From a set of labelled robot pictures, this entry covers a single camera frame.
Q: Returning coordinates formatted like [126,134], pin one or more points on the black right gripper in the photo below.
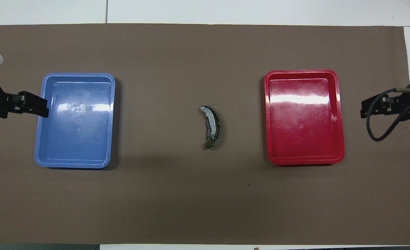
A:
[373,106]

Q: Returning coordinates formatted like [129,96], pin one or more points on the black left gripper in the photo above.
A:
[33,105]

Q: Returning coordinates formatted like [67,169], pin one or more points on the curved brake shoe silver web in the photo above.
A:
[211,116]

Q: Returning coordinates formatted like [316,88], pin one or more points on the blue plastic tray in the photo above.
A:
[76,139]

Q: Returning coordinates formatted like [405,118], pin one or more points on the red plastic tray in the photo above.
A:
[305,121]

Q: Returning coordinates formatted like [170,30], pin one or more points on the brown table mat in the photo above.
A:
[156,52]

